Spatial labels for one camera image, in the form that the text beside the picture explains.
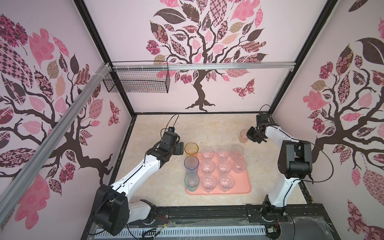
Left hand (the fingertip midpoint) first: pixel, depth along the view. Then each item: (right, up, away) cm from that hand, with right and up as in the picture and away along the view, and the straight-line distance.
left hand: (175, 146), depth 85 cm
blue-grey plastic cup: (+9, -10, 0) cm, 14 cm away
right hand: (+48, +6, +14) cm, 51 cm away
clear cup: (+19, -5, +7) cm, 21 cm away
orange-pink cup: (+44, +4, +13) cm, 46 cm away
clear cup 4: (+29, -11, 0) cm, 31 cm away
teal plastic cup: (+9, -20, -2) cm, 22 cm away
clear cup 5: (+19, -21, -2) cm, 28 cm away
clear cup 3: (+19, -11, 0) cm, 22 cm away
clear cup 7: (+39, -5, +10) cm, 40 cm away
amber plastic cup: (+9, -1, 0) cm, 9 cm away
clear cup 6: (+30, -21, 0) cm, 36 cm away
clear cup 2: (+30, -4, +8) cm, 31 cm away
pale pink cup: (+39, -13, +4) cm, 41 cm away
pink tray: (+28, -16, +2) cm, 32 cm away
